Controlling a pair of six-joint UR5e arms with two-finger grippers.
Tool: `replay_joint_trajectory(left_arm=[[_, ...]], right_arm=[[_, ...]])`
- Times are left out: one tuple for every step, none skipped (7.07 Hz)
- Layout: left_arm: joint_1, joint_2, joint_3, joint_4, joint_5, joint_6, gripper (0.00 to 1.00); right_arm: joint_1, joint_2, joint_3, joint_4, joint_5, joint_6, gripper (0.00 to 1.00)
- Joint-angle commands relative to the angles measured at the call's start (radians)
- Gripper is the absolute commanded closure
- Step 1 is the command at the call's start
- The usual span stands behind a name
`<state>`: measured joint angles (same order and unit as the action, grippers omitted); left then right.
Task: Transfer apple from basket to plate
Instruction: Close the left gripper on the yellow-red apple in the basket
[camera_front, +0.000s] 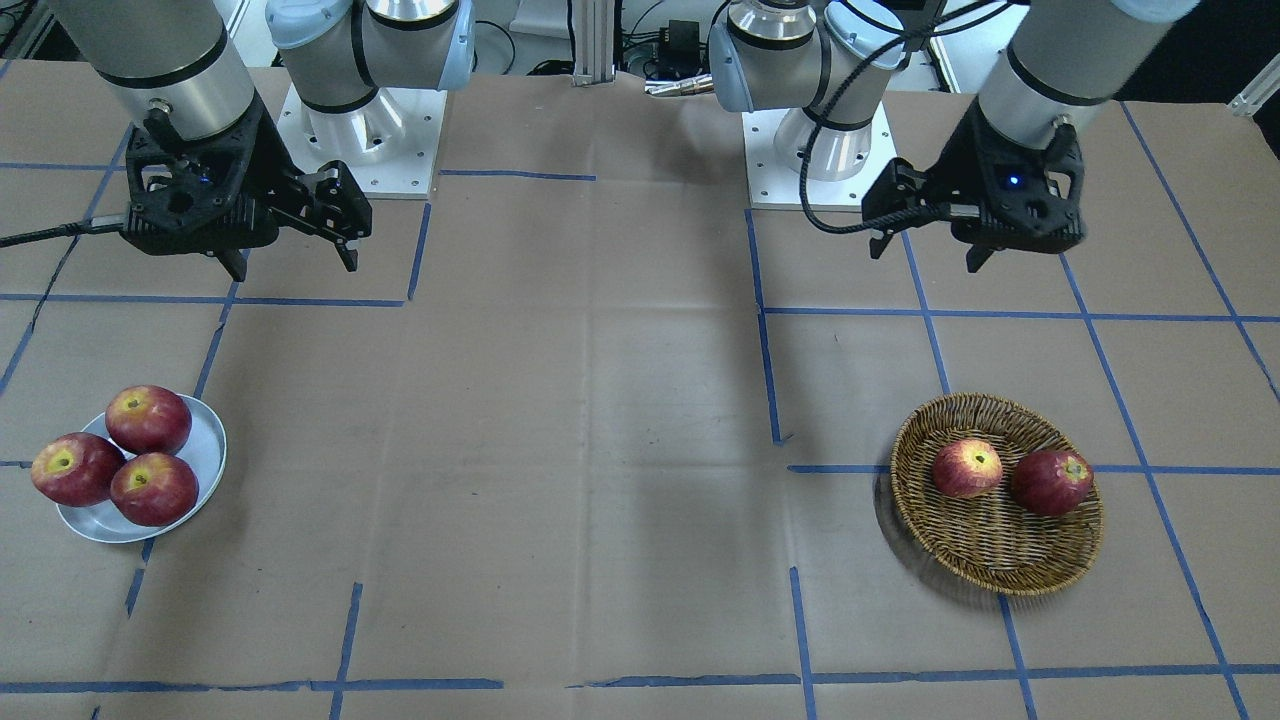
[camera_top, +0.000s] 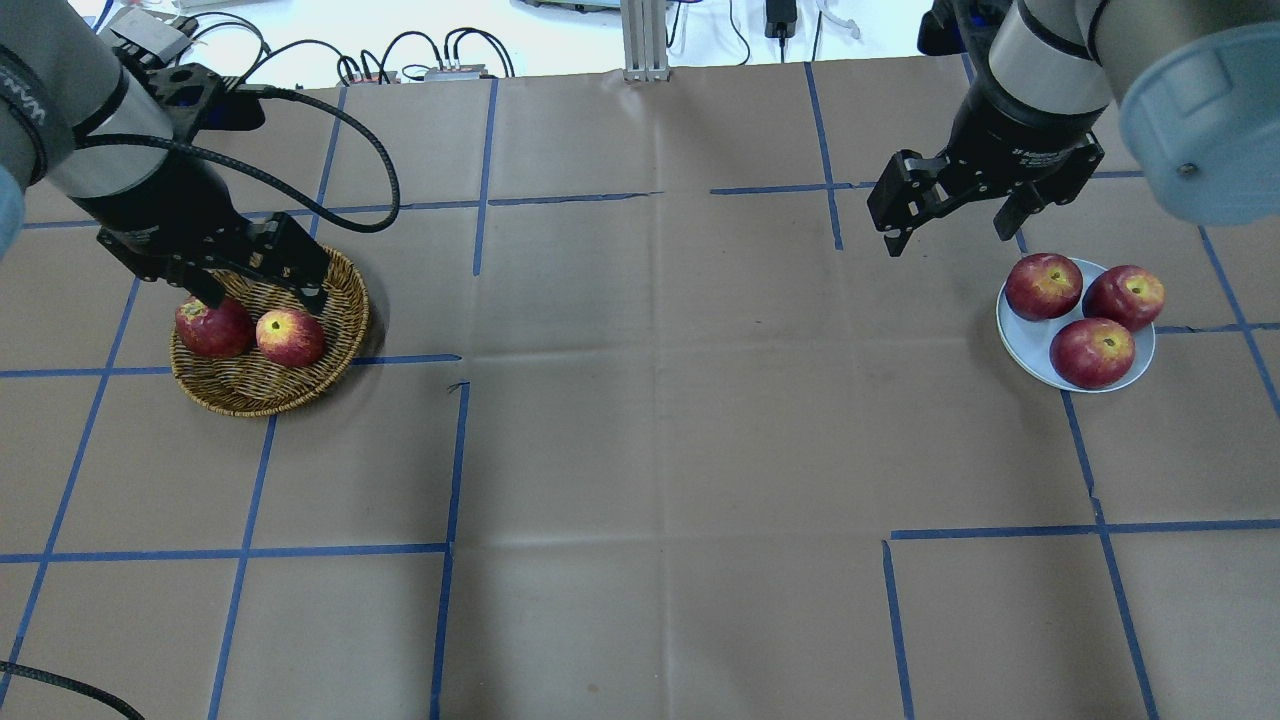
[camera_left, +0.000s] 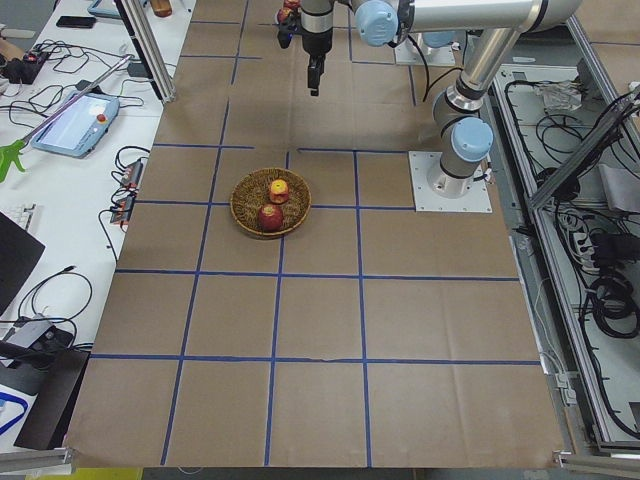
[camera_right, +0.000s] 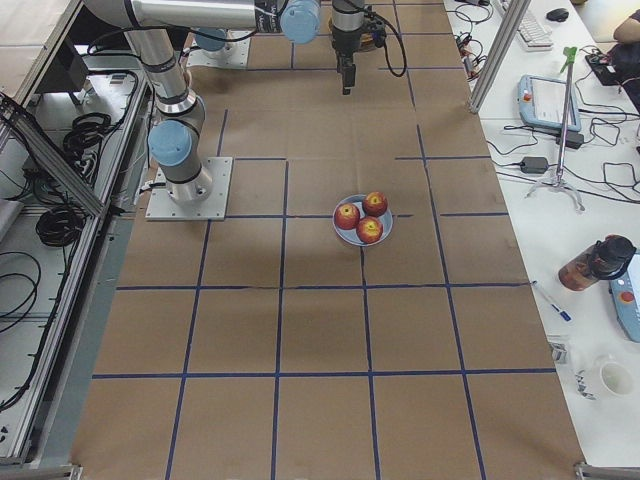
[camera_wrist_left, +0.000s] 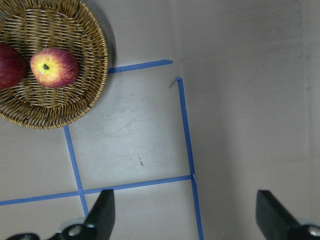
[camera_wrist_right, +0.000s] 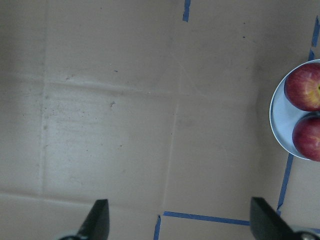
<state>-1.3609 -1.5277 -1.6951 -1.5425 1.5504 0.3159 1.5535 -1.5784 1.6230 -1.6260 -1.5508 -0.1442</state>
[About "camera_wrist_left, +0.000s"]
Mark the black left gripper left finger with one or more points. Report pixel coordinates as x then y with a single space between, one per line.
99 223

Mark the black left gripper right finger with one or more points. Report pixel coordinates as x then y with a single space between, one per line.
276 223

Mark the red yellow apple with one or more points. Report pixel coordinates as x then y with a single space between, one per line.
54 67

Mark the dark red apple in basket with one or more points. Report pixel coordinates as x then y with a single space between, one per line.
12 67

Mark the round wicker basket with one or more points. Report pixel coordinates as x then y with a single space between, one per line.
30 26

